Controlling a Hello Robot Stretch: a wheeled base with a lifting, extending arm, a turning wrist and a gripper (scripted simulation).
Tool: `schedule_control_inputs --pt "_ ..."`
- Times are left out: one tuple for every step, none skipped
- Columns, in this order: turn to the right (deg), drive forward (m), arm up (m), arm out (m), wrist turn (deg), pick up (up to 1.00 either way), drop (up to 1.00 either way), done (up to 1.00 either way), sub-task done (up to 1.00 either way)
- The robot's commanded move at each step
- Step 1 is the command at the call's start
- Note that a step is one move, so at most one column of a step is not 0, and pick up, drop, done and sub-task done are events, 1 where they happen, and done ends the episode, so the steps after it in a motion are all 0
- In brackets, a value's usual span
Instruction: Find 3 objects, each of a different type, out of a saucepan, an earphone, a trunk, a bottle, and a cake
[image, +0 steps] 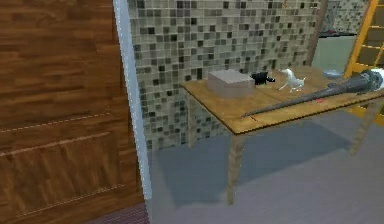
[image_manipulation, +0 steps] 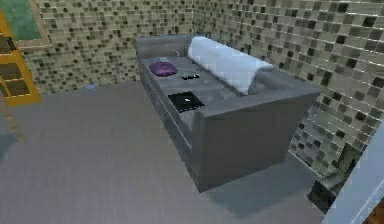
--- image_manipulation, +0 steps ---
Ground black square laptop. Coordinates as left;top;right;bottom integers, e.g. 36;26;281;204
167;91;206;114

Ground purple cushion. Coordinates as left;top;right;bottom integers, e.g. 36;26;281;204
148;61;179;78

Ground grey sofa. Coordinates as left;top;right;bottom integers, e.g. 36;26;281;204
134;34;322;194

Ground white blanket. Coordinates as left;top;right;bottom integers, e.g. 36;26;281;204
187;35;274;96

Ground yellow wooden shelf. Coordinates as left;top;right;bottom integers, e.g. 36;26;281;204
0;9;43;108

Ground green framed picture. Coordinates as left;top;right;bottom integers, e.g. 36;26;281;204
0;0;54;51

